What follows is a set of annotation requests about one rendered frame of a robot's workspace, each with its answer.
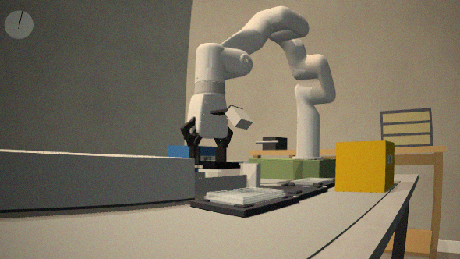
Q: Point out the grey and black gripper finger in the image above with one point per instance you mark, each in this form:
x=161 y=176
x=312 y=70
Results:
x=221 y=150
x=192 y=140

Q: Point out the blue open-top bin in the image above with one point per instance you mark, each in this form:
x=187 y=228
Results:
x=182 y=151

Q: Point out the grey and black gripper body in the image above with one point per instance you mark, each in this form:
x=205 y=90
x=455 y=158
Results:
x=209 y=126

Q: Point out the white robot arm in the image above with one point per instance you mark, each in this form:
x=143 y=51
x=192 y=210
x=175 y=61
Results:
x=216 y=63

